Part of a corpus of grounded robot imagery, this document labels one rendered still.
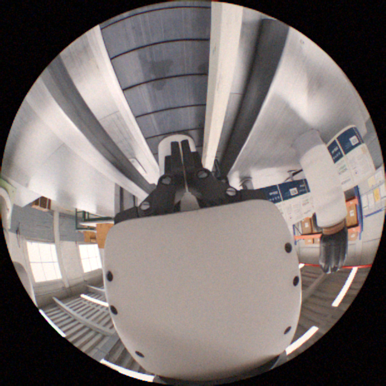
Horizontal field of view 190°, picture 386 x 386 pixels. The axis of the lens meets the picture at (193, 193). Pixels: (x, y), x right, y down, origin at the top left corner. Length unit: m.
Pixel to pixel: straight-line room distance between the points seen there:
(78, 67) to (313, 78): 0.28
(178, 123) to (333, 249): 0.34
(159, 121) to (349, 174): 0.44
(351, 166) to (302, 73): 0.29
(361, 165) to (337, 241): 0.22
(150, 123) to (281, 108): 0.17
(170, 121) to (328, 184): 0.27
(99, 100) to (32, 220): 5.55
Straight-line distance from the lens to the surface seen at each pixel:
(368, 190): 4.29
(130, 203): 0.28
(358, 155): 0.43
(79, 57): 0.20
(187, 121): 0.15
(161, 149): 0.16
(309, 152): 0.28
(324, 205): 0.27
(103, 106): 0.21
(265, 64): 0.18
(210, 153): 0.15
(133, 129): 0.16
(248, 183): 0.39
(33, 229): 5.67
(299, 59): 0.18
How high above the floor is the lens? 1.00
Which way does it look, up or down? 17 degrees down
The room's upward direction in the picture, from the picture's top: 170 degrees clockwise
